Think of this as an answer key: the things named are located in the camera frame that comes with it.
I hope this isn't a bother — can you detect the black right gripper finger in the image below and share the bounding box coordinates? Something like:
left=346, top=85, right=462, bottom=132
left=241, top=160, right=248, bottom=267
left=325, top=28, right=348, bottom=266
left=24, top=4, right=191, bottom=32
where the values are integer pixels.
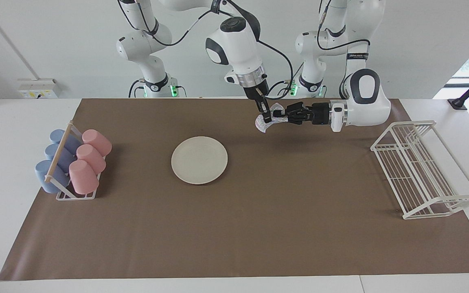
left=260, top=97, right=273, bottom=123
left=255, top=98, right=267, bottom=122

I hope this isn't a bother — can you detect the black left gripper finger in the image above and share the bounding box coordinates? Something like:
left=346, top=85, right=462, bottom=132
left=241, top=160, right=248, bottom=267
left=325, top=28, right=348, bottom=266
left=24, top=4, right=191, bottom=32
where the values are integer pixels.
left=274, top=103, right=313, bottom=117
left=276, top=114, right=312, bottom=125

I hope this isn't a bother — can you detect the round cream plate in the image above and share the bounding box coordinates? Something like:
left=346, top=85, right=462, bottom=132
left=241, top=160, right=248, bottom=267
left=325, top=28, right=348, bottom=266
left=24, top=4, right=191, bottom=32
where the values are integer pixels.
left=171, top=136, right=228, bottom=185

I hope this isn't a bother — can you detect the brown table mat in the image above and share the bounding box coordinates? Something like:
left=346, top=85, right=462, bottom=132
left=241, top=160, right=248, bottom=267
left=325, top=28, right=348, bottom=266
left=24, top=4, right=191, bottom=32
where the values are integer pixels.
left=0, top=98, right=469, bottom=281

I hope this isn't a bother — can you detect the pink plastic cup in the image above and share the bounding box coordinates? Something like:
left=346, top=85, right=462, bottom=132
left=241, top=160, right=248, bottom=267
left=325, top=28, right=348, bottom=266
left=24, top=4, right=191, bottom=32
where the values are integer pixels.
left=68, top=160, right=100, bottom=195
left=82, top=129, right=112, bottom=157
left=76, top=144, right=107, bottom=174

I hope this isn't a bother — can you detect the blue plastic cup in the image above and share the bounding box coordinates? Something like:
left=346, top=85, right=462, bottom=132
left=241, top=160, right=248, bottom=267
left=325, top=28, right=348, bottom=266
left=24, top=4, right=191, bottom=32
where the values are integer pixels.
left=50, top=129, right=81, bottom=154
left=35, top=160, right=71, bottom=194
left=44, top=143, right=76, bottom=173

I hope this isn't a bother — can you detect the small white cup rack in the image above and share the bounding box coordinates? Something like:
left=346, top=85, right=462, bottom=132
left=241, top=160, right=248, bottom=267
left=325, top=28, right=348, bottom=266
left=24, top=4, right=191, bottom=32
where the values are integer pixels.
left=44, top=121, right=105, bottom=201

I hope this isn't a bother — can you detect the black base cable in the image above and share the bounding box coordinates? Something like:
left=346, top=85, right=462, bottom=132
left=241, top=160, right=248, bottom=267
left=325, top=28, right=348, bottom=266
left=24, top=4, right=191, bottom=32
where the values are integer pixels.
left=129, top=79, right=145, bottom=98
left=266, top=80, right=296, bottom=97

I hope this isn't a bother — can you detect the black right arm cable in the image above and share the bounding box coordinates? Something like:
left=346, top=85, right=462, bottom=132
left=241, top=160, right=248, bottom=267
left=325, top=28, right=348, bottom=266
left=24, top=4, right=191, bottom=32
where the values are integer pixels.
left=116, top=0, right=294, bottom=101

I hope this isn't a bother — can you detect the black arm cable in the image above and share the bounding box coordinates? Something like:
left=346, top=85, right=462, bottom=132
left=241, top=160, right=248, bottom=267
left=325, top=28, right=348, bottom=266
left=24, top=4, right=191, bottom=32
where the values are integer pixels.
left=116, top=0, right=294, bottom=101
left=317, top=0, right=371, bottom=52

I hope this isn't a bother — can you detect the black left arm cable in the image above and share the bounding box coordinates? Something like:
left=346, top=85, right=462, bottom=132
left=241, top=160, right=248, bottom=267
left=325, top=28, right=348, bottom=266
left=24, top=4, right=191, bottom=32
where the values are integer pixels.
left=317, top=0, right=371, bottom=52

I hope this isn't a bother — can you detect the white wire dish rack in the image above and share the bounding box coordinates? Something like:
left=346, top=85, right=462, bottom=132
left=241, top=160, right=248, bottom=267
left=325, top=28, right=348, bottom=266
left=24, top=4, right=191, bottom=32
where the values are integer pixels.
left=370, top=120, right=469, bottom=220

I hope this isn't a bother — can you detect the white wall outlet box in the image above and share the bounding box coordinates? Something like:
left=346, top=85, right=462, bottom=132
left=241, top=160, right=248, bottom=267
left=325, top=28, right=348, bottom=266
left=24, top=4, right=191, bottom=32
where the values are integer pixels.
left=18, top=79, right=58, bottom=99

